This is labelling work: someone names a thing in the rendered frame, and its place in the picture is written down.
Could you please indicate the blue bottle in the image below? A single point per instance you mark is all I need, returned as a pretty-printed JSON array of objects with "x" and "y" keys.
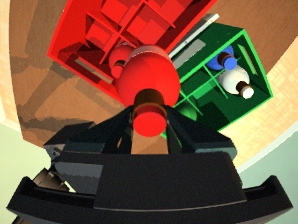
[{"x": 225, "y": 58}]

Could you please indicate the red crate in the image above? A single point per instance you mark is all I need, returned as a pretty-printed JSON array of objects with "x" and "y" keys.
[{"x": 87, "y": 28}]

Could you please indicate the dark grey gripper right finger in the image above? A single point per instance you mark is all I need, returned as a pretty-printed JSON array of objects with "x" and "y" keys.
[{"x": 194, "y": 136}]

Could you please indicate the white bottle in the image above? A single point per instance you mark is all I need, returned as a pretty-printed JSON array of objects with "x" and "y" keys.
[{"x": 234, "y": 81}]

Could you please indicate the green bottle crate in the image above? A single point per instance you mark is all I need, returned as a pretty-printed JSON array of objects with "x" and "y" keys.
[{"x": 215, "y": 110}]

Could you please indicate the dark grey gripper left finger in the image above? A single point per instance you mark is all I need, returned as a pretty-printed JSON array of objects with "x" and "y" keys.
[{"x": 105, "y": 136}]

